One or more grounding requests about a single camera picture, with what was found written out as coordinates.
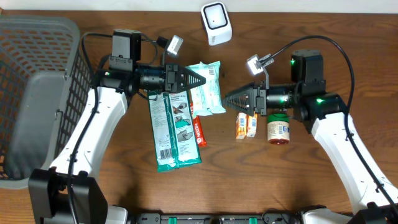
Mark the white barcode scanner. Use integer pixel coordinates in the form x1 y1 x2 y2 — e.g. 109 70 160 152
201 1 233 46

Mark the mint green snack packet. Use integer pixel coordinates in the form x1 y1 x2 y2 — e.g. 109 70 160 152
187 61 226 118

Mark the red stick sachet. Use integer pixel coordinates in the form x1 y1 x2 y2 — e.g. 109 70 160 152
190 103 207 147

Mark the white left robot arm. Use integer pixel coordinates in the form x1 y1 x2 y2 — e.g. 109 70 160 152
28 29 206 223

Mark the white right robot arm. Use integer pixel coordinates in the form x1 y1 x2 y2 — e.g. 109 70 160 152
223 49 397 223

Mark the green white package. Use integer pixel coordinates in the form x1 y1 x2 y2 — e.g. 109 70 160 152
148 91 201 172

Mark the grey plastic basket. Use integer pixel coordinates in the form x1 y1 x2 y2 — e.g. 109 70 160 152
1 16 90 190

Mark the orange small box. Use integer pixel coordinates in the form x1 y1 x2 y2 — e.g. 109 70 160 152
236 113 247 139
246 114 257 138

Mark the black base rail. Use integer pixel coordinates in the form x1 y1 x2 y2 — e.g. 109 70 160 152
131 212 302 224

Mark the green lid jar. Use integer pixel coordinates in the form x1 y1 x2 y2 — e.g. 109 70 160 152
267 113 290 144

